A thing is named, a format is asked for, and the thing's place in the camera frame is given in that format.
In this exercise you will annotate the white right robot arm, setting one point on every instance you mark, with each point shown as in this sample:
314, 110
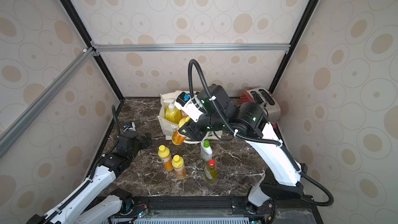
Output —
248, 122

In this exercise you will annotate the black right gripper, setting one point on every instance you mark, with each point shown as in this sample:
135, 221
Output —
191, 129

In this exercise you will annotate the orange bottle yellow cap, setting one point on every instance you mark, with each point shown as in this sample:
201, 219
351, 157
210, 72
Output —
179, 135
184, 113
178, 166
165, 156

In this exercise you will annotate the yellow-green bottle red cap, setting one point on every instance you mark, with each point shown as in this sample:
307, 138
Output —
210, 170

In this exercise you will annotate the silver left side rail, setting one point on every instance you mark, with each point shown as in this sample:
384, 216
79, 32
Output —
19, 126

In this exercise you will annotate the cream starry night tote bag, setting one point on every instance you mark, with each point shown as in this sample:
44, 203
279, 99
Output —
168, 128

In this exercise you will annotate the red and silver toaster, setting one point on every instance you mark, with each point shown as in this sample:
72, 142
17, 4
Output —
265, 99

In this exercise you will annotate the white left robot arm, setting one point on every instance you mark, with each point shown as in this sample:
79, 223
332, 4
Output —
108, 167

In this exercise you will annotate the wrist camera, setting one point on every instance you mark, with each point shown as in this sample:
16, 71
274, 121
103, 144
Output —
201, 106
129, 126

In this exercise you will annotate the yellow pump dish soap bottle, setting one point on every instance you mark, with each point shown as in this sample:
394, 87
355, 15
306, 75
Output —
172, 113

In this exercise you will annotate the black base frame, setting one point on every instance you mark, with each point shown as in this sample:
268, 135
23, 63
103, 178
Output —
189, 210

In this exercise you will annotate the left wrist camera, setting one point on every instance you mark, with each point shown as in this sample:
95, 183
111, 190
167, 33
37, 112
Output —
129, 126

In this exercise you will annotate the white bottle green cap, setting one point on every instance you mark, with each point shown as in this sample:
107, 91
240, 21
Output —
206, 151

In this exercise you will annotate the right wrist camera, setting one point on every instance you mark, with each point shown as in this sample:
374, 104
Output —
201, 106

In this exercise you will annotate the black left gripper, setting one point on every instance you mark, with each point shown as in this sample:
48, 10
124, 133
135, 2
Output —
146, 143

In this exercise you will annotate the silver horizontal back rail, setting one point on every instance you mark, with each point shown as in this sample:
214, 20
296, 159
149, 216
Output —
191, 47

